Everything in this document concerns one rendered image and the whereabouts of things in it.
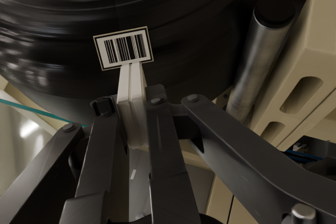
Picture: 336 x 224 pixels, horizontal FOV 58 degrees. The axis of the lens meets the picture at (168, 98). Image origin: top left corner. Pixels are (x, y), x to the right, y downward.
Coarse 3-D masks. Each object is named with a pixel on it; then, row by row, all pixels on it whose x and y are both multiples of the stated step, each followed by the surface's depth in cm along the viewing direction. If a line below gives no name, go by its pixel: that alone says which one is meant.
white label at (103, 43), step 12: (96, 36) 33; (108, 36) 33; (120, 36) 33; (132, 36) 33; (144, 36) 33; (96, 48) 34; (108, 48) 34; (120, 48) 34; (132, 48) 34; (144, 48) 34; (108, 60) 34; (120, 60) 34; (132, 60) 34; (144, 60) 34
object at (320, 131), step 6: (330, 114) 66; (324, 120) 66; (330, 120) 66; (318, 126) 70; (324, 126) 69; (330, 126) 68; (306, 132) 75; (312, 132) 74; (318, 132) 73; (324, 132) 72; (330, 132) 71; (318, 138) 76; (324, 138) 75; (330, 138) 74
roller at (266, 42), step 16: (272, 0) 34; (288, 0) 34; (256, 16) 34; (272, 16) 33; (288, 16) 33; (256, 32) 35; (272, 32) 34; (256, 48) 38; (272, 48) 37; (240, 64) 44; (256, 64) 41; (240, 80) 47; (256, 80) 45; (240, 96) 51; (240, 112) 57
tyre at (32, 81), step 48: (0, 0) 35; (48, 0) 34; (96, 0) 34; (144, 0) 34; (192, 0) 34; (240, 0) 36; (0, 48) 36; (48, 48) 34; (192, 48) 36; (240, 48) 42; (48, 96) 42; (96, 96) 39
